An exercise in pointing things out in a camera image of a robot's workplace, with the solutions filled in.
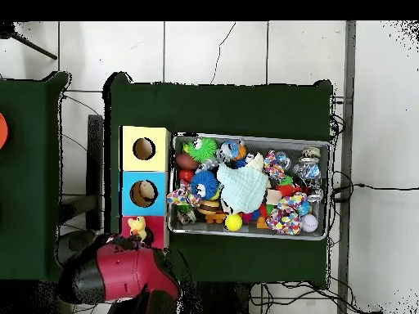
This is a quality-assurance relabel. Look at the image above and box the dark green table cloth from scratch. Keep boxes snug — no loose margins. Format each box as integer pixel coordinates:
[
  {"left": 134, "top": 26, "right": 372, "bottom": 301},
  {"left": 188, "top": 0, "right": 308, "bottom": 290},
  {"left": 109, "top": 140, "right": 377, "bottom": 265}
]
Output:
[
  {"left": 0, "top": 71, "right": 74, "bottom": 283},
  {"left": 103, "top": 72, "right": 334, "bottom": 288}
]

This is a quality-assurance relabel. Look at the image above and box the wooden box with three holes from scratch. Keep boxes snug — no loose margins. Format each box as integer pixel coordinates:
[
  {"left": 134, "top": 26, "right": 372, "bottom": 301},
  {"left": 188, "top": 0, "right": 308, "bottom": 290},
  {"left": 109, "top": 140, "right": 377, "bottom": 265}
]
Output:
[{"left": 118, "top": 125, "right": 172, "bottom": 249}]

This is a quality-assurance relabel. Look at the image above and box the black power cable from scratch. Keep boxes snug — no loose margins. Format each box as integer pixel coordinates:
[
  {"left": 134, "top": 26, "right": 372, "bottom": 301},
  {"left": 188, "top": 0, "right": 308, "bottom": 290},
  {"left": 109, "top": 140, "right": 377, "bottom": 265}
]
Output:
[{"left": 331, "top": 182, "right": 419, "bottom": 201}]

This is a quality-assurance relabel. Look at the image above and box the metal wire mesh bin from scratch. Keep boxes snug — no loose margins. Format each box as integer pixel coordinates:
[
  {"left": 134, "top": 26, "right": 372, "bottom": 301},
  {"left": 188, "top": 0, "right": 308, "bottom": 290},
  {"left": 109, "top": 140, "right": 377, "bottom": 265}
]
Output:
[{"left": 168, "top": 132, "right": 331, "bottom": 241}]

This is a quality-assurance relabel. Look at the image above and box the orange disc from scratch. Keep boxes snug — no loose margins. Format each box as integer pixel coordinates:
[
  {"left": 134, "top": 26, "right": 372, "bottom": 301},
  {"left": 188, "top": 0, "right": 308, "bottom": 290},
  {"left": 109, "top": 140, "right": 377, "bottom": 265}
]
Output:
[{"left": 0, "top": 112, "right": 9, "bottom": 150}]

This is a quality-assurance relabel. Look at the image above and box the black panel stand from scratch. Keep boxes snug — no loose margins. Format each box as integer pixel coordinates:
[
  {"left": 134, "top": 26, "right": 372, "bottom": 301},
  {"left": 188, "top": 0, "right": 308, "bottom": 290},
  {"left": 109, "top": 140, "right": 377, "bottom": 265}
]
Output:
[{"left": 86, "top": 114, "right": 104, "bottom": 231}]

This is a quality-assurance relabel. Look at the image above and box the yellow duck plush toy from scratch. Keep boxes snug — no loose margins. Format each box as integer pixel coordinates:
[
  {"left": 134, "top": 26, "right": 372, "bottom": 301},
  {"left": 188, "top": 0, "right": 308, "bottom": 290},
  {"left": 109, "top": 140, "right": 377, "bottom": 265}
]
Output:
[{"left": 127, "top": 216, "right": 147, "bottom": 241}]

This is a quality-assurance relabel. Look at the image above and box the light blue waffle cloth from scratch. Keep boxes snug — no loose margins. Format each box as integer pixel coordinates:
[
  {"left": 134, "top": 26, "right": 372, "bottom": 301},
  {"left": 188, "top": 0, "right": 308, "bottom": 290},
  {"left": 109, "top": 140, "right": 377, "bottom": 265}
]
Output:
[{"left": 215, "top": 162, "right": 271, "bottom": 214}]

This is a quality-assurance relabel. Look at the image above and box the colourful dot print cloth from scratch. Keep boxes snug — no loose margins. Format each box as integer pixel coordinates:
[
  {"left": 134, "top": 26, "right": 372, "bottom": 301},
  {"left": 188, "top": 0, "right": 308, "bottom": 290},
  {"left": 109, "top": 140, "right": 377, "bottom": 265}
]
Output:
[
  {"left": 166, "top": 181, "right": 201, "bottom": 208},
  {"left": 265, "top": 191, "right": 309, "bottom": 236}
]

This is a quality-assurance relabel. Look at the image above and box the large blue fuzzy eyed ball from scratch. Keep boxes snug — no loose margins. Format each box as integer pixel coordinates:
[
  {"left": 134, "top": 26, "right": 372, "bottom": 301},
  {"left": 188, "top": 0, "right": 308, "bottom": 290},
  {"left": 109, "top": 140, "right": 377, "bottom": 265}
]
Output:
[{"left": 190, "top": 170, "right": 219, "bottom": 200}]

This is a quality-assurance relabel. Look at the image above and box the black tripod leg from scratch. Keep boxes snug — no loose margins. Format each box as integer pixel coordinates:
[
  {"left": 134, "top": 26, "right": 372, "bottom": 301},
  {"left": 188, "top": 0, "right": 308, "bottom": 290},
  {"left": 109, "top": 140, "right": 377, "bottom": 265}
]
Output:
[{"left": 0, "top": 22, "right": 58, "bottom": 61}]

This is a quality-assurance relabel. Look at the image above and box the green spiky puffer ball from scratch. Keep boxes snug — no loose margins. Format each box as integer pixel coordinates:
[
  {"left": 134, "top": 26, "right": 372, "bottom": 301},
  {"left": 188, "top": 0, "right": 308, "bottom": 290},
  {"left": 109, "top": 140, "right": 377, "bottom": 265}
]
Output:
[{"left": 182, "top": 137, "right": 219, "bottom": 164}]

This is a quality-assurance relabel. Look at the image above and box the cream waffle cloth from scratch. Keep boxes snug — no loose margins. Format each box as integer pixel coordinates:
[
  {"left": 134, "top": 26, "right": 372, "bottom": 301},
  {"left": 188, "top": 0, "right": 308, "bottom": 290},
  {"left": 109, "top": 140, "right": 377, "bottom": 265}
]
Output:
[{"left": 245, "top": 151, "right": 266, "bottom": 173}]

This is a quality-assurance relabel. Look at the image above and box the yellow tennis ball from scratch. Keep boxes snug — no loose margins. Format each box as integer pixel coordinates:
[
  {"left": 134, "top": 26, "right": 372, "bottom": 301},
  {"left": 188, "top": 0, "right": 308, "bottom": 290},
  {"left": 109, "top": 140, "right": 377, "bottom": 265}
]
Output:
[{"left": 224, "top": 213, "right": 243, "bottom": 232}]

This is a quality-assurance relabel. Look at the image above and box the grey round base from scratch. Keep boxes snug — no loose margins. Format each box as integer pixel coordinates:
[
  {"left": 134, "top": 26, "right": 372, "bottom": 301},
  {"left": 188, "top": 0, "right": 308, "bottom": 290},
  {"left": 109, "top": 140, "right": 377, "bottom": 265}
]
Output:
[{"left": 58, "top": 228, "right": 99, "bottom": 262}]

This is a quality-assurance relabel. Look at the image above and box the brown toy football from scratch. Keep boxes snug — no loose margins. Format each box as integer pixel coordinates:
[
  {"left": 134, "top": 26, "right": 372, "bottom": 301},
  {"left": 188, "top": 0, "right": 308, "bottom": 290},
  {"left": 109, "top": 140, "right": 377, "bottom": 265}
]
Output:
[{"left": 175, "top": 152, "right": 200, "bottom": 170}]

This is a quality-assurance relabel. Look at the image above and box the white baseball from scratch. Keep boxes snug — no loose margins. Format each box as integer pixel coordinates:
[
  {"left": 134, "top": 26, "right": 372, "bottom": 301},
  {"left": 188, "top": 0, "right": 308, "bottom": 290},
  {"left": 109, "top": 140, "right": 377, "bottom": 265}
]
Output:
[{"left": 300, "top": 213, "right": 319, "bottom": 233}]

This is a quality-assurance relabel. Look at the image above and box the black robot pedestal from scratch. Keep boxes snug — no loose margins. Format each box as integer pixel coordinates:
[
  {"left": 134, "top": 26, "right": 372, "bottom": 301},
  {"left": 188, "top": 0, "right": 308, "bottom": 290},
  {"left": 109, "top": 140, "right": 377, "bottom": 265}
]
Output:
[{"left": 182, "top": 281, "right": 251, "bottom": 314}]

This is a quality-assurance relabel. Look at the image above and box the toy hamburger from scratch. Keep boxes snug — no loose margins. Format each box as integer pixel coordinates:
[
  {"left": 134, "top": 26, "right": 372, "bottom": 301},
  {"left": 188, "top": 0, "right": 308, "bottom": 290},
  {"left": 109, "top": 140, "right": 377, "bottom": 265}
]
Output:
[{"left": 197, "top": 199, "right": 221, "bottom": 216}]

